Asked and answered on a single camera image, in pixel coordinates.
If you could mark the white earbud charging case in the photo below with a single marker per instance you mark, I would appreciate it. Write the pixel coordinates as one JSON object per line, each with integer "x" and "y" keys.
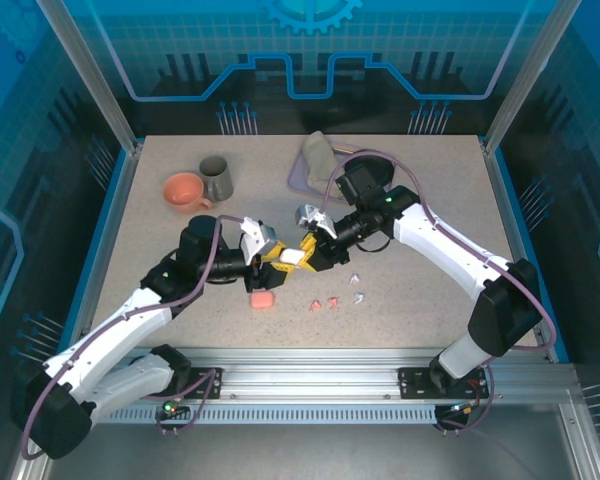
{"x": 291, "y": 256}

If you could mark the pink earbud charging case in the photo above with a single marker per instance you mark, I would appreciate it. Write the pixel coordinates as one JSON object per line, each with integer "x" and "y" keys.
{"x": 261, "y": 300}

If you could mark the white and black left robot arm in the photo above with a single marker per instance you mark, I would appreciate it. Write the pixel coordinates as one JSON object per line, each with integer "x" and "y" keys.
{"x": 105, "y": 335}

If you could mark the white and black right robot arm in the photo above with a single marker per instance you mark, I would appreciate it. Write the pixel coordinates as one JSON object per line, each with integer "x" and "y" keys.
{"x": 440, "y": 245}

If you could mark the black round plate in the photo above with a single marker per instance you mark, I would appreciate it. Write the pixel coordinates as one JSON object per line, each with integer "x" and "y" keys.
{"x": 386, "y": 170}

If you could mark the orange ceramic mug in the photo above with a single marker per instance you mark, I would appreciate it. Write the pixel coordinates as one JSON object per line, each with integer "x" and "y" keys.
{"x": 182, "y": 190}

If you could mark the beige folded cloth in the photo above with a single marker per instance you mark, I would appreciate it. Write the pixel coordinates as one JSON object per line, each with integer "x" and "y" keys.
{"x": 320, "y": 155}

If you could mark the grey mug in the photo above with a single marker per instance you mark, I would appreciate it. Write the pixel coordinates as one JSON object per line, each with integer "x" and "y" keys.
{"x": 220, "y": 187}

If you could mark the lavender plastic tray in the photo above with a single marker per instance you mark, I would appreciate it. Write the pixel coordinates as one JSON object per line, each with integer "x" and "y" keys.
{"x": 297, "y": 177}

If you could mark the small lit circuit board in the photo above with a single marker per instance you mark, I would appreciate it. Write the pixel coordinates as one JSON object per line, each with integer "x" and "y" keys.
{"x": 460, "y": 408}
{"x": 170, "y": 408}

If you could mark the aluminium table side rail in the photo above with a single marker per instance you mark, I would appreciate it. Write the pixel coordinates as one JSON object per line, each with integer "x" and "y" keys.
{"x": 511, "y": 210}
{"x": 104, "y": 250}

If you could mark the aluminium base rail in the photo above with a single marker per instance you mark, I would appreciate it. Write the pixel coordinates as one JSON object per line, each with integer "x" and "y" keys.
{"x": 305, "y": 375}

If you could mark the aluminium frame post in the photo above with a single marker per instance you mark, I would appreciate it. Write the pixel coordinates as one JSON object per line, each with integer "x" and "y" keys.
{"x": 98, "y": 85}
{"x": 527, "y": 75}

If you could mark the aluminium frame bar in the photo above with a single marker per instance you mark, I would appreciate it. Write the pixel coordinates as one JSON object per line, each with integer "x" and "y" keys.
{"x": 577, "y": 440}

